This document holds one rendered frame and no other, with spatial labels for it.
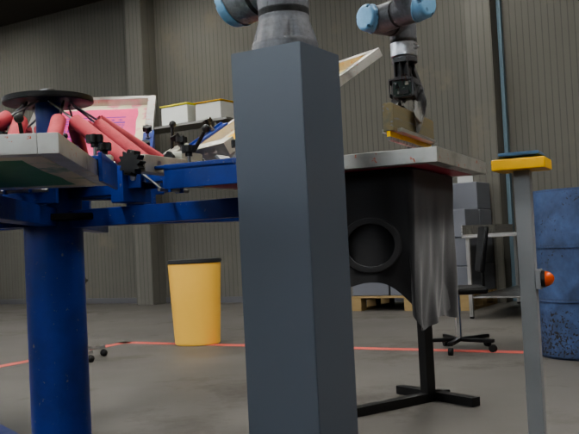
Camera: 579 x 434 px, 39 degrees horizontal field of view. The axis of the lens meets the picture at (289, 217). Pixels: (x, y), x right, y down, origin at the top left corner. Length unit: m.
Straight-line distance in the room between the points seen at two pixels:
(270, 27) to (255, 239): 0.47
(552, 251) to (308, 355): 3.50
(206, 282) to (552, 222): 2.76
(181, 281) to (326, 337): 4.79
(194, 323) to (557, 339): 2.81
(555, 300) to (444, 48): 5.38
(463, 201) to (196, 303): 3.55
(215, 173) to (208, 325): 4.35
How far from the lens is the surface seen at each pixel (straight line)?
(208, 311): 6.56
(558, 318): 5.16
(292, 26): 1.87
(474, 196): 8.92
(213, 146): 3.06
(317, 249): 1.77
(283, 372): 1.81
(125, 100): 4.30
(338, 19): 10.68
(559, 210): 5.11
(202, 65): 11.70
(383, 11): 2.28
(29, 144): 1.54
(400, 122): 2.24
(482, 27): 9.60
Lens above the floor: 0.77
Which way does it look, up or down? 2 degrees up
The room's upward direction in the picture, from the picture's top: 3 degrees counter-clockwise
